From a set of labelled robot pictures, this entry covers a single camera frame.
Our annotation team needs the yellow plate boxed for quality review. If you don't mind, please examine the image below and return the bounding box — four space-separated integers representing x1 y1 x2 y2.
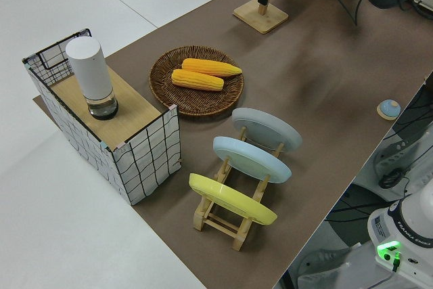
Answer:
188 173 278 226

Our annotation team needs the white cylindrical bottle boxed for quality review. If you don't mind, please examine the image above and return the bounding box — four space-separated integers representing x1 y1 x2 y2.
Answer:
65 37 119 121

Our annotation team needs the wooden dish rack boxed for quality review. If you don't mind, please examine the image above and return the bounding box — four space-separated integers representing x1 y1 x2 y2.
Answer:
193 125 285 252

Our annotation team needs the brown table mat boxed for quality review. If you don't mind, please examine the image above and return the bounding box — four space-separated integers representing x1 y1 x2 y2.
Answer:
32 0 433 289

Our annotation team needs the grey plate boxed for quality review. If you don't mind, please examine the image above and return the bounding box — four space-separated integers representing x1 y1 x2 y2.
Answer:
231 107 302 152

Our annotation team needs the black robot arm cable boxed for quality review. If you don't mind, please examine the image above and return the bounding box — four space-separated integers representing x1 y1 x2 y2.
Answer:
334 0 372 26

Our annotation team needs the wooden stand with square base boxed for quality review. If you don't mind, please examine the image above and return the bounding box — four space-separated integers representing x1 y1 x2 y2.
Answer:
232 0 290 35

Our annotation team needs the light blue plate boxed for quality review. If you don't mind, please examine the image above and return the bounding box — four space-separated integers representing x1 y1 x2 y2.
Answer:
212 136 292 184

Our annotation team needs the brown wicker basket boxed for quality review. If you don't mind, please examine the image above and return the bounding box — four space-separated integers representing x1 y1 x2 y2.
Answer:
149 45 245 117

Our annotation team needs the white black grid storage box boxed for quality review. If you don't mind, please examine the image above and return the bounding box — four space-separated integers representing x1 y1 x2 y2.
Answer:
22 28 182 206

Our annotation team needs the wooden board shelf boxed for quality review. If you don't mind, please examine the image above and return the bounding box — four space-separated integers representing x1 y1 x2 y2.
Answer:
50 65 162 145

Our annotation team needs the blue dome bell wooden base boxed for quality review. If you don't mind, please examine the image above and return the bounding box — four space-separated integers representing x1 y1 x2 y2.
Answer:
377 99 402 120

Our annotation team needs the yellow corn cob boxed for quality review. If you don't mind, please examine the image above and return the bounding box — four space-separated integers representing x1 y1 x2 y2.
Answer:
181 58 244 79
171 68 225 92

